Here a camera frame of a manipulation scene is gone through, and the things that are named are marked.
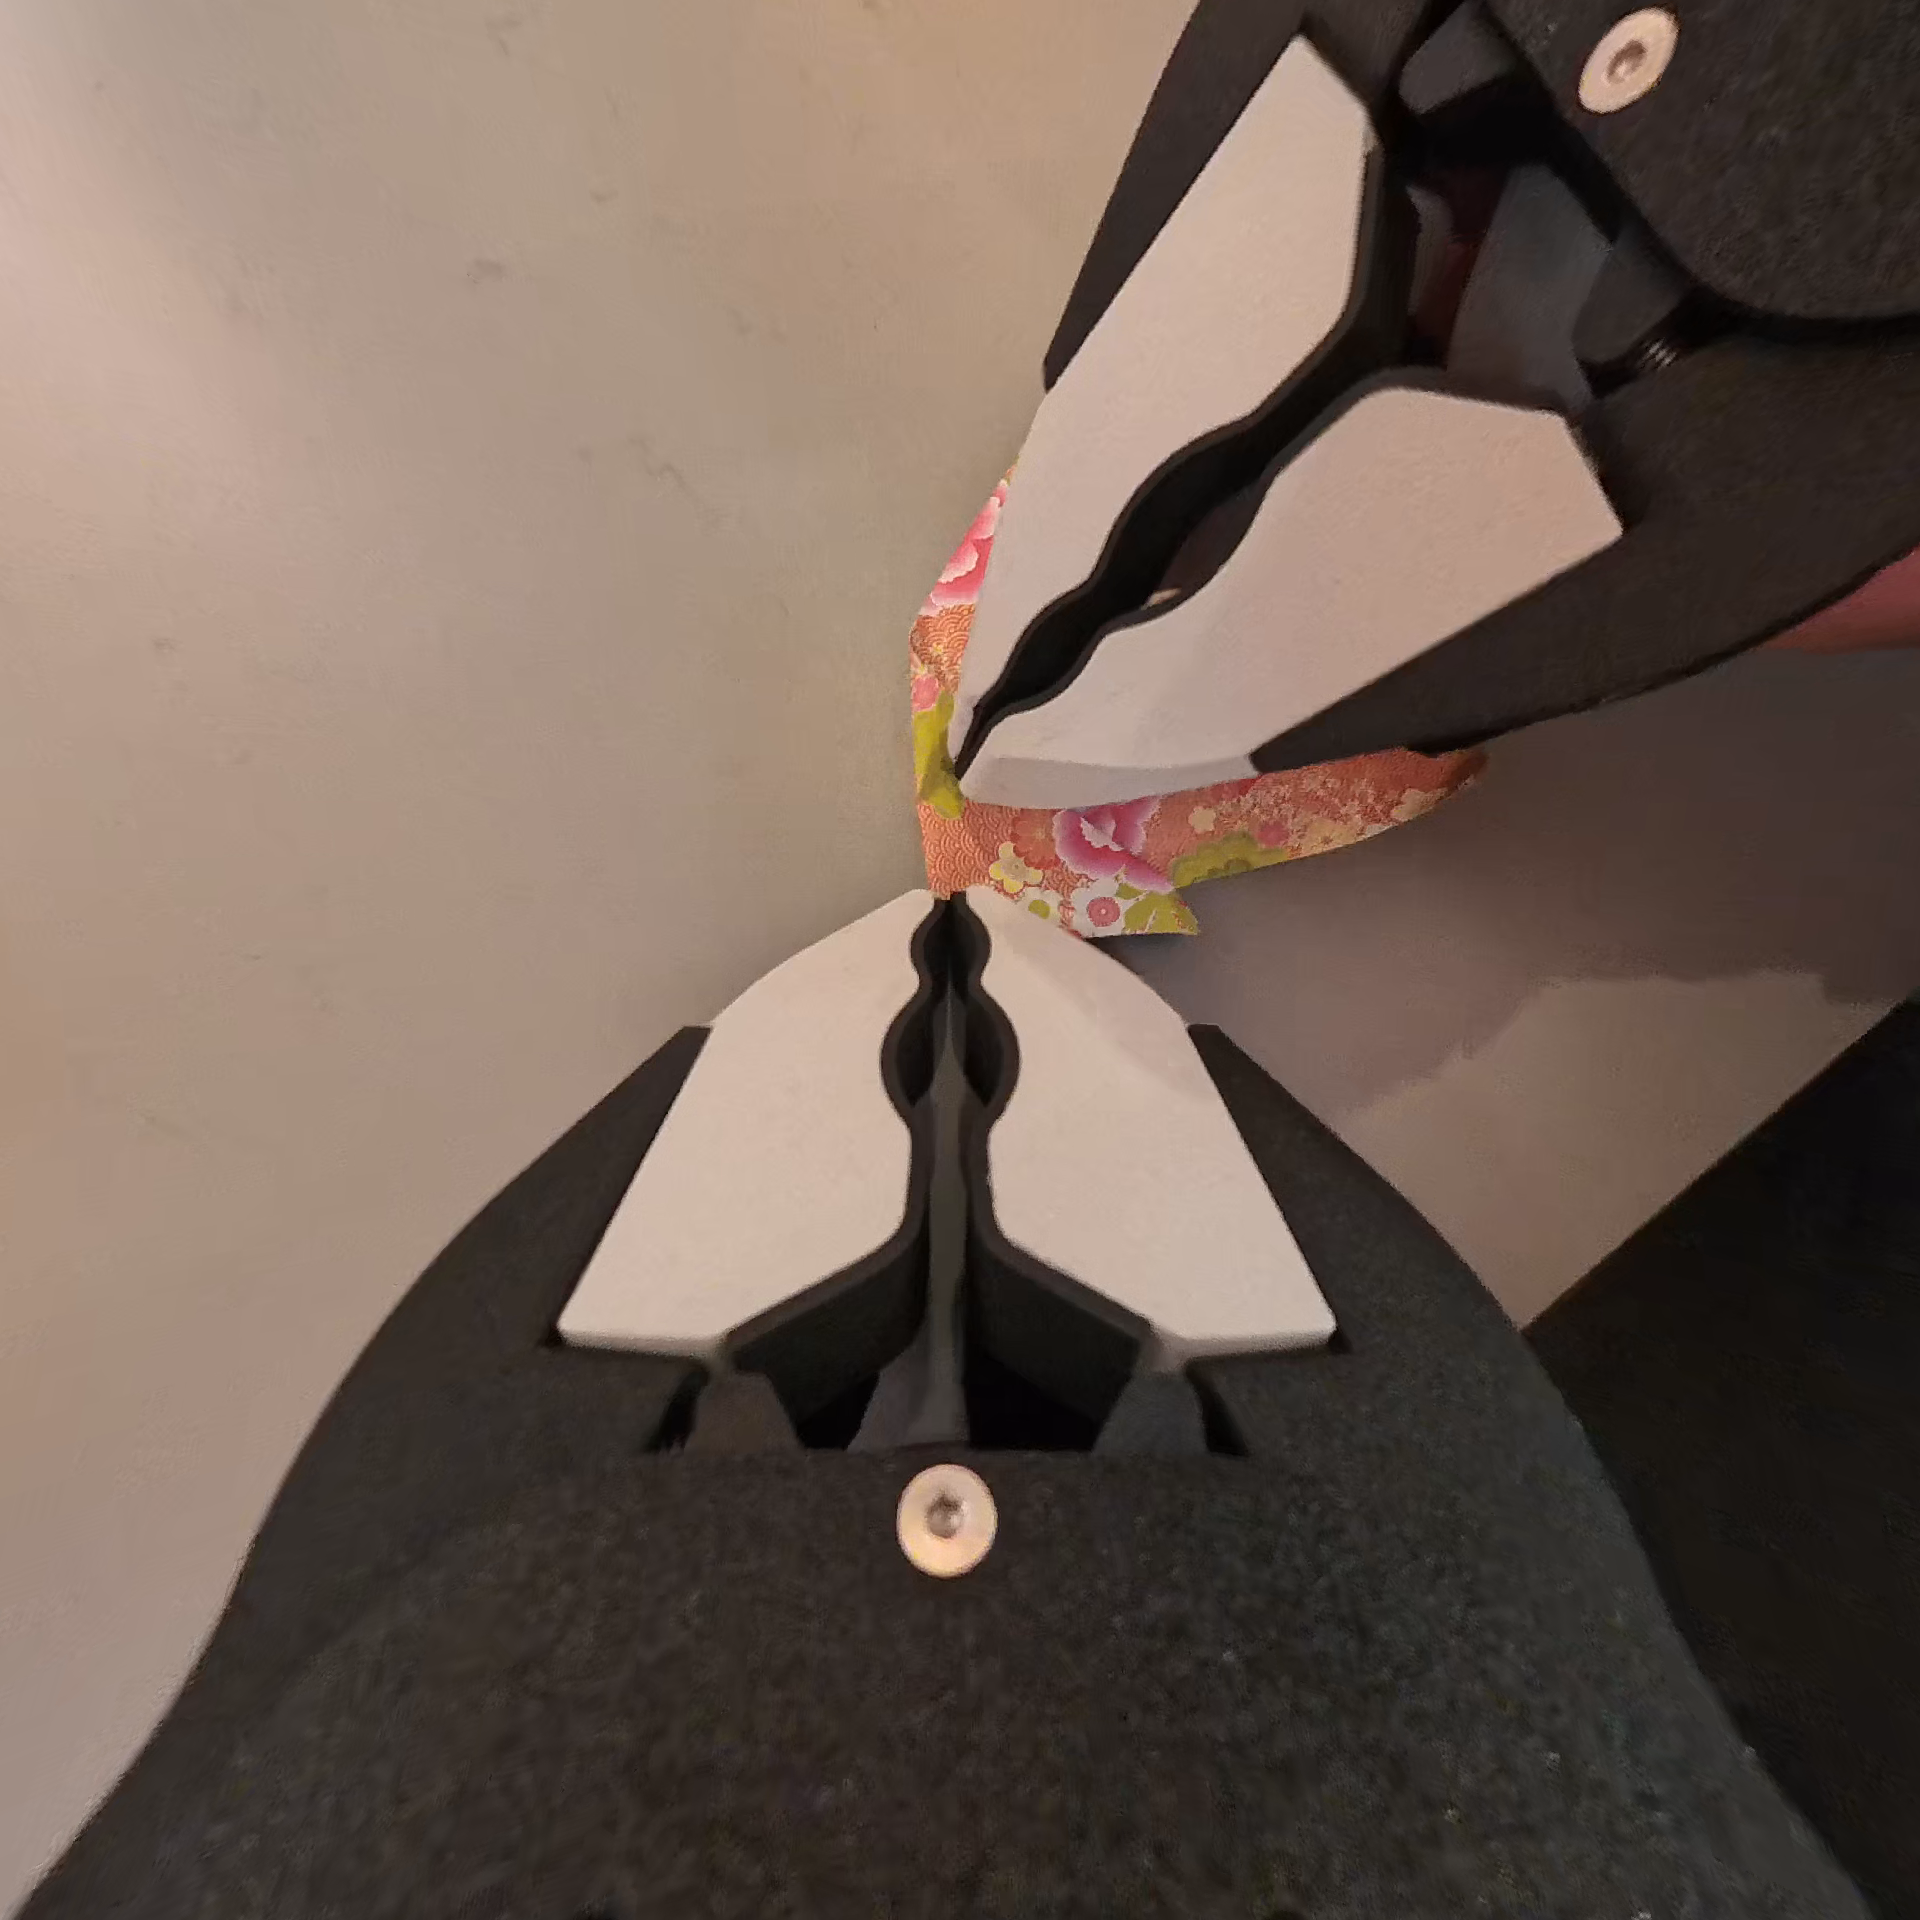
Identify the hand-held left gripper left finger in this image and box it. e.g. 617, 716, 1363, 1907
558, 888, 956, 1451

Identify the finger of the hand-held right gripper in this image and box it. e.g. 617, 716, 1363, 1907
956, 37, 1412, 766
963, 385, 1625, 814

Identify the floral origami paper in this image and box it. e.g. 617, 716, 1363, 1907
906, 464, 1487, 938

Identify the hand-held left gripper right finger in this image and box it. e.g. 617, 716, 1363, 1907
954, 884, 1336, 1453

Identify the person's right hand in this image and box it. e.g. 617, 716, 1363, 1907
1762, 547, 1920, 656

